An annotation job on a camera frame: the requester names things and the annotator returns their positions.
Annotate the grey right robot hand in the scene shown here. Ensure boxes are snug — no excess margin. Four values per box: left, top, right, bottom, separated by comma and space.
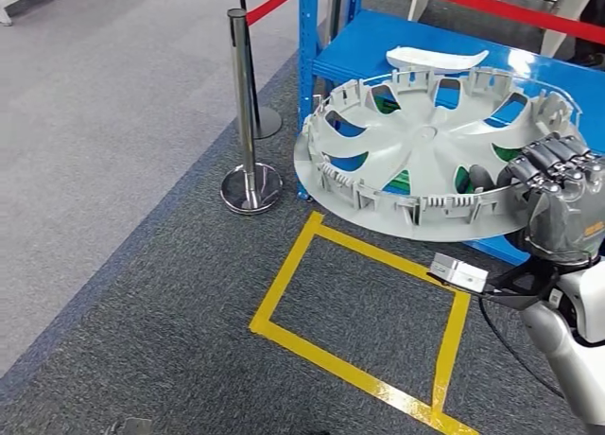
467, 130, 605, 268

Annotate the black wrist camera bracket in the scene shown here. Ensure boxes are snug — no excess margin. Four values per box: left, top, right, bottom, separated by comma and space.
484, 259, 560, 312

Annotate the chrome barrier stanchion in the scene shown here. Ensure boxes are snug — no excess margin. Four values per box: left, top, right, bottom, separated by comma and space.
326, 0, 345, 48
219, 7, 283, 218

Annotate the white desk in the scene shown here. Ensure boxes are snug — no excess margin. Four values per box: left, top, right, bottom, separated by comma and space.
407, 0, 602, 59

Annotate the black barrier stanchion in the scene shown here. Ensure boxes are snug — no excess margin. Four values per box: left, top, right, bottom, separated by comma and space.
236, 0, 283, 141

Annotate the silver plastic wheel hubcap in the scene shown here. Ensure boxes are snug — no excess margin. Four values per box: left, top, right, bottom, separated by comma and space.
293, 65, 587, 244

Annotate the yellow floor tape square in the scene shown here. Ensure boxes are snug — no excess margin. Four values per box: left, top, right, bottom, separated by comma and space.
249, 211, 481, 435

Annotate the white curved plastic part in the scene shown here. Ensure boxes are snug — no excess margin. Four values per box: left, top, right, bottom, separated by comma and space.
385, 45, 490, 75

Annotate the blue metal shelf rack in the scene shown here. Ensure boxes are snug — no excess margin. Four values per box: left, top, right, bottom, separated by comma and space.
296, 0, 605, 268

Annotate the person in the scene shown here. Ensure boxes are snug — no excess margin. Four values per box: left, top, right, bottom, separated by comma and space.
571, 5, 605, 70

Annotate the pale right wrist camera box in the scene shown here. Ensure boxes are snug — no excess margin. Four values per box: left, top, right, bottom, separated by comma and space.
428, 252, 490, 295

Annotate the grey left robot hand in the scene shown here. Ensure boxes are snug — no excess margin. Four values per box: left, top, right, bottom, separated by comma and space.
104, 417, 153, 435

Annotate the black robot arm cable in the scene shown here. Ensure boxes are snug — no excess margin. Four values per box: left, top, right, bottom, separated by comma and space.
478, 297, 566, 401

